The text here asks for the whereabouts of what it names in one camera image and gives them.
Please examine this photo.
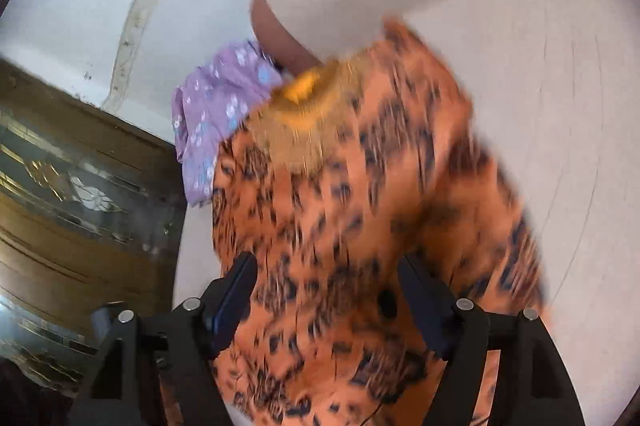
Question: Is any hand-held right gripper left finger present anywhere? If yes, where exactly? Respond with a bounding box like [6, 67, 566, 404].
[70, 251, 261, 426]

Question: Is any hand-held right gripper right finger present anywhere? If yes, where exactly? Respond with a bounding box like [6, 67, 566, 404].
[397, 253, 586, 426]

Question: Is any orange black floral garment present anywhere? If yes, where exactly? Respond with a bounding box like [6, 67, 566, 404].
[210, 20, 551, 426]

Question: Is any wooden door with glass panels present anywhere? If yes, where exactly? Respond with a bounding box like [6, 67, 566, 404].
[0, 59, 188, 409]

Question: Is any purple floral cloth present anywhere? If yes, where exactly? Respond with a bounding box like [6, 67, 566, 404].
[171, 39, 286, 208]

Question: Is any brown cushion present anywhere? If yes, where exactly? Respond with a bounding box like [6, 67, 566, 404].
[251, 0, 323, 73]

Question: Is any beige quilted mattress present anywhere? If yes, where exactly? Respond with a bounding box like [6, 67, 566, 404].
[175, 0, 640, 426]

